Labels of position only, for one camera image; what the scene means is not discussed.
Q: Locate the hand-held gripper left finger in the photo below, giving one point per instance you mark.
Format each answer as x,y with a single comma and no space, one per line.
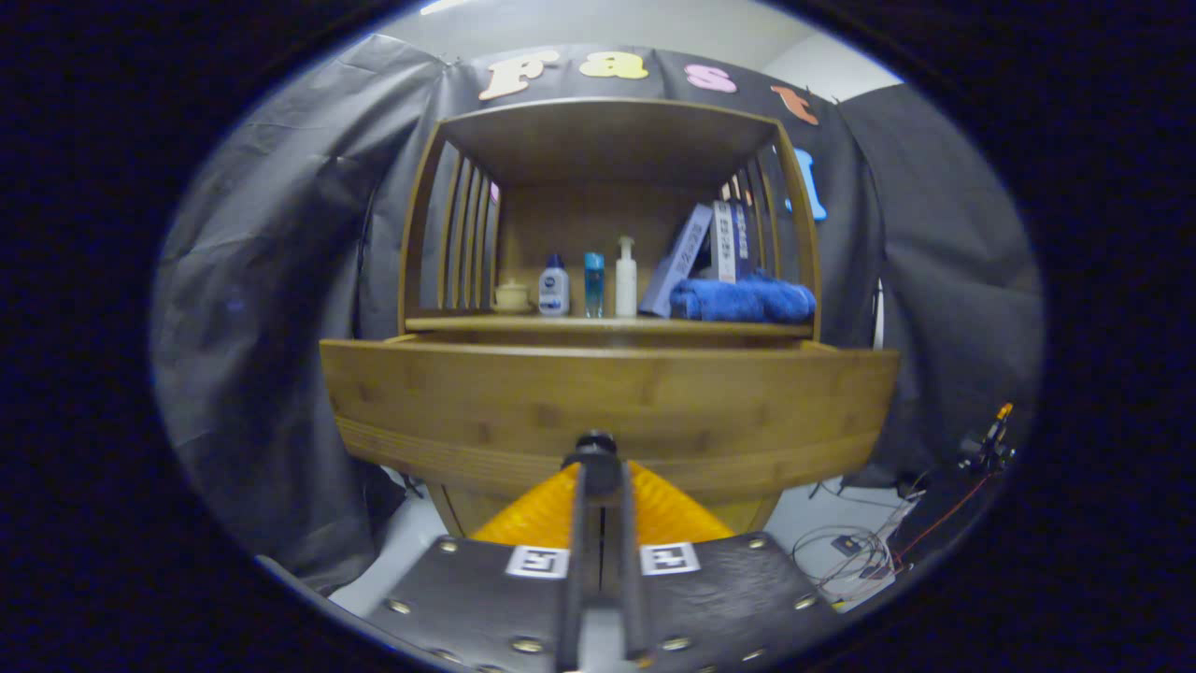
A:
486,598

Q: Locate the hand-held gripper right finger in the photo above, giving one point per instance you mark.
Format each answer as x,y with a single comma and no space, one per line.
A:
719,598

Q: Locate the black drawer knob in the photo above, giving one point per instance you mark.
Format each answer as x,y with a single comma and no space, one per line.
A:
596,447

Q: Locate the wooden countertop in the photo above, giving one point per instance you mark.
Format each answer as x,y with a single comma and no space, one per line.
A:
598,326

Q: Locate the wooden cabinet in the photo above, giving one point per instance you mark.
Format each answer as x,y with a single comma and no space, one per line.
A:
589,224

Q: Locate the blue towel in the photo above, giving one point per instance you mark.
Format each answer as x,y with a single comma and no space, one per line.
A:
743,301

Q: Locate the beige lidded teacup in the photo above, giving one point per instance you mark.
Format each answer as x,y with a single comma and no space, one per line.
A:
511,296

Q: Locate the black device with orange tip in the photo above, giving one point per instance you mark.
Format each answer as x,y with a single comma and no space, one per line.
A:
989,449

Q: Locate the white bottle with blue cap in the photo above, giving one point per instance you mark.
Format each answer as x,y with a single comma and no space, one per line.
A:
554,292

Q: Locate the white pump bottle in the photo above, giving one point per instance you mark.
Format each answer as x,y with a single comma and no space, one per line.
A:
626,285

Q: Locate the clear blue bottle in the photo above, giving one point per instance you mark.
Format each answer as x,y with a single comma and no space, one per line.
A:
594,285

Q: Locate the lavender book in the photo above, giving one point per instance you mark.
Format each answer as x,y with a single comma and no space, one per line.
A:
677,266

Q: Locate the white book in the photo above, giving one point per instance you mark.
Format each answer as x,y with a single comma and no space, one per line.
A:
724,243

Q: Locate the black backdrop cloth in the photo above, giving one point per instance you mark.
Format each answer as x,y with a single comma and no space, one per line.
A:
262,280

